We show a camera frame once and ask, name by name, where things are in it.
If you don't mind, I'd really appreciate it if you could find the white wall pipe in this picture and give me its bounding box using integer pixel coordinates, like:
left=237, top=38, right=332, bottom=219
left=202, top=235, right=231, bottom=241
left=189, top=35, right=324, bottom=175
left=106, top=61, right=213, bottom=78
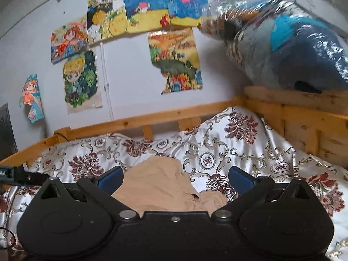
left=98, top=0, right=114, bottom=121

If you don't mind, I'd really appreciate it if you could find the pink jellyfish wall painting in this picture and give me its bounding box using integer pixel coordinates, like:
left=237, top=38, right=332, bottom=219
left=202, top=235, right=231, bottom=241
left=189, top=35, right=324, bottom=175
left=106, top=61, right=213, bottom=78
left=166, top=0, right=209, bottom=28

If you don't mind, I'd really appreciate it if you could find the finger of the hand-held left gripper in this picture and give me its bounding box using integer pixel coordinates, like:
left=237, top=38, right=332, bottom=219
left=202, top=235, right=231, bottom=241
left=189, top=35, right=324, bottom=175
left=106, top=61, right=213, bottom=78
left=16, top=167, right=50, bottom=187

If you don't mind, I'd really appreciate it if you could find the clear plastic bag of bedding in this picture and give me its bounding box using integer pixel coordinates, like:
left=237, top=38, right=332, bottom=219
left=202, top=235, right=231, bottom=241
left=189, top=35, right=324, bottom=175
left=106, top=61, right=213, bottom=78
left=199, top=0, right=348, bottom=93

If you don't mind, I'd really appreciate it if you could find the pineapple wall poster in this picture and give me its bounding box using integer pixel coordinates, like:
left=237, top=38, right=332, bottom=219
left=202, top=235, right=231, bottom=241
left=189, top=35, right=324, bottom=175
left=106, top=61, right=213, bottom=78
left=87, top=0, right=128, bottom=46

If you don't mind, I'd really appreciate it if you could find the blond figure wall poster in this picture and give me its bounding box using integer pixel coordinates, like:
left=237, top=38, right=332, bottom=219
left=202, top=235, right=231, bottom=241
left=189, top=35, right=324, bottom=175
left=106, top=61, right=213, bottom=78
left=62, top=50, right=103, bottom=115

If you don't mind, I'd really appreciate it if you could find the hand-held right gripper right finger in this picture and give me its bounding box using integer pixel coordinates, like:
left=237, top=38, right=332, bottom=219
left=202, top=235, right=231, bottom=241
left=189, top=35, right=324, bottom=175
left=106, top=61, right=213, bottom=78
left=212, top=166, right=317, bottom=221

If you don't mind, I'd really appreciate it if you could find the white floral bed blanket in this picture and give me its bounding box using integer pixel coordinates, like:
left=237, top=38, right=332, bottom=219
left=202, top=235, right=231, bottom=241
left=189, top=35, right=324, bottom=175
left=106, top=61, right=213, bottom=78
left=0, top=106, right=348, bottom=261

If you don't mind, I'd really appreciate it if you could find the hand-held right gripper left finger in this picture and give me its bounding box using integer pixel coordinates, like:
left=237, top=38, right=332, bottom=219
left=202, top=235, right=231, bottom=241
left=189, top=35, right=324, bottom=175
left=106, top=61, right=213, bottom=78
left=33, top=166, right=141, bottom=221

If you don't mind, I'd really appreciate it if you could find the wooden bed frame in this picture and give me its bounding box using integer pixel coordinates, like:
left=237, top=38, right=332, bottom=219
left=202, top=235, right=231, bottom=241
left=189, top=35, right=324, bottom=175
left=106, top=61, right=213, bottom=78
left=0, top=85, right=348, bottom=169

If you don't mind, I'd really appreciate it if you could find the beige garment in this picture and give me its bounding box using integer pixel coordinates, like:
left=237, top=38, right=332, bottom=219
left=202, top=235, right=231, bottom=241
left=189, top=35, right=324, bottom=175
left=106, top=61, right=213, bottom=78
left=111, top=156, right=229, bottom=212

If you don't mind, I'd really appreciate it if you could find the orange-haired figure wall poster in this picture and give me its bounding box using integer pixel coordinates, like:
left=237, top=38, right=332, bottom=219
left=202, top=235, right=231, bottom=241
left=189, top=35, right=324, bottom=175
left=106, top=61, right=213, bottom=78
left=51, top=16, right=89, bottom=65

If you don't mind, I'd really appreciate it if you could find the mushroom beach wall painting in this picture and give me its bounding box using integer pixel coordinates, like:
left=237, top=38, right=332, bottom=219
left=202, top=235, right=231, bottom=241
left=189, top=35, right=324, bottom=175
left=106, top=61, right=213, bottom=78
left=123, top=0, right=172, bottom=35

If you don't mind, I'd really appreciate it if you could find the small torn figure poster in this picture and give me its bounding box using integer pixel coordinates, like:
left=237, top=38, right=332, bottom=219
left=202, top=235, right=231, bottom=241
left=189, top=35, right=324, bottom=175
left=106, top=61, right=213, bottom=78
left=18, top=74, right=45, bottom=124

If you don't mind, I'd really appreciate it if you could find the thin black cable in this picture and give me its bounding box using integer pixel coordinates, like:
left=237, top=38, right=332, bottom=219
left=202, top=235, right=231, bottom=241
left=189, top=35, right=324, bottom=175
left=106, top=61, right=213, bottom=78
left=0, top=227, right=16, bottom=249

